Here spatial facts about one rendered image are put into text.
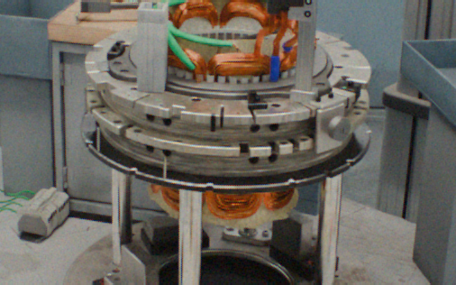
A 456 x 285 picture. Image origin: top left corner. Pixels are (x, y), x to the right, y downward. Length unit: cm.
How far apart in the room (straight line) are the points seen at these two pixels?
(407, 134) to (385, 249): 23
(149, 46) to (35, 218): 45
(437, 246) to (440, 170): 10
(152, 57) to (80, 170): 44
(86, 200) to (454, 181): 52
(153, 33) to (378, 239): 55
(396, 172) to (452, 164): 36
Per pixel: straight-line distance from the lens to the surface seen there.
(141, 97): 115
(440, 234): 142
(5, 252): 150
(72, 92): 151
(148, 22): 113
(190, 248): 120
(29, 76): 152
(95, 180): 155
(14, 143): 160
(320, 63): 123
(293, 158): 116
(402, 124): 168
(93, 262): 143
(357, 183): 350
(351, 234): 156
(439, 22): 161
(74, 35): 147
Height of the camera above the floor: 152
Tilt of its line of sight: 24 degrees down
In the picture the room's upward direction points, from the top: 2 degrees clockwise
